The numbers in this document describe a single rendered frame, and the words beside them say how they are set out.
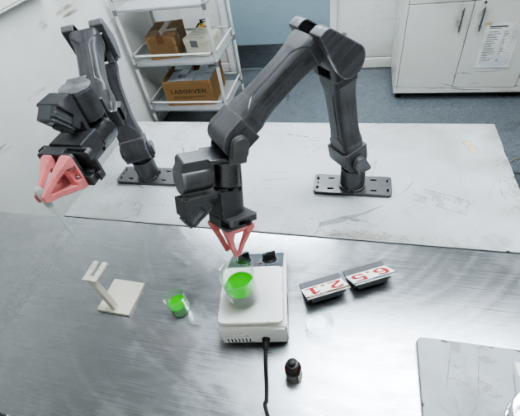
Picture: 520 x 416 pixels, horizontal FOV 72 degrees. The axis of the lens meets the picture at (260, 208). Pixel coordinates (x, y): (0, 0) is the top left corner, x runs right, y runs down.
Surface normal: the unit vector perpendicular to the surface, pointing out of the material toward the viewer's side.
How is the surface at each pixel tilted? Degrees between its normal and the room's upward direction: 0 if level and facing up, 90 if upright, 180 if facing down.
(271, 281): 0
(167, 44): 91
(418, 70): 90
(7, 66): 90
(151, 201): 0
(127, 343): 0
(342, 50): 90
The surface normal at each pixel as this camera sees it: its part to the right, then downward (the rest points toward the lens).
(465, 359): -0.13, -0.69
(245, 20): -0.21, 0.73
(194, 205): 0.61, 0.27
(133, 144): 0.20, 0.40
